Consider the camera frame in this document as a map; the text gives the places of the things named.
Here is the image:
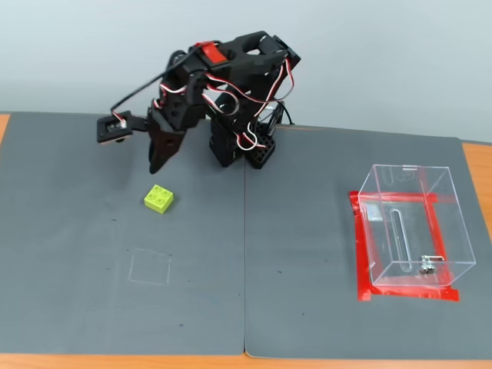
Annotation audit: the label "transparent acrylic box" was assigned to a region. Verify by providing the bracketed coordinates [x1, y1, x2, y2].
[357, 164, 477, 288]

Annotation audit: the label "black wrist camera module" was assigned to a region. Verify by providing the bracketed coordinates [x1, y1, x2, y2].
[95, 110, 149, 145]

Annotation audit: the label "black camera cable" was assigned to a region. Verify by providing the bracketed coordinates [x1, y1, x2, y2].
[110, 42, 201, 128]

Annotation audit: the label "silver metal box latch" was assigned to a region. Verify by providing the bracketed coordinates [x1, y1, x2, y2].
[417, 254, 445, 276]

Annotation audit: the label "black power cable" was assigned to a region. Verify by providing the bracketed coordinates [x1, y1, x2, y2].
[264, 98, 297, 136]

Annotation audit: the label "red tape frame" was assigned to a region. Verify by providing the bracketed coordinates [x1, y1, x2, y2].
[348, 168, 461, 304]

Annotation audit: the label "grey mat with red tape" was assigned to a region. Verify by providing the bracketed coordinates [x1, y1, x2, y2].
[243, 123, 492, 361]

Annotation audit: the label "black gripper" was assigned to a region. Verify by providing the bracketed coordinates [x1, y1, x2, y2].
[147, 94, 205, 175]

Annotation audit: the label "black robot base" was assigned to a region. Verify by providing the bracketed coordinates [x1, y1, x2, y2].
[208, 115, 278, 170]

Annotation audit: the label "grey mat with chalk square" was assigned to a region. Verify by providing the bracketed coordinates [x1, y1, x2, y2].
[0, 111, 247, 355]

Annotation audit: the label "red white servo wires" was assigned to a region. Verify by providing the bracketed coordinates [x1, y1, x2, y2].
[152, 53, 297, 151]

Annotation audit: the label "red tape band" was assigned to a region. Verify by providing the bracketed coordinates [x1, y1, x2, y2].
[198, 39, 228, 67]

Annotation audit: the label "green lego block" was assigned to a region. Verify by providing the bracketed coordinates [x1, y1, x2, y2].
[144, 184, 175, 214]

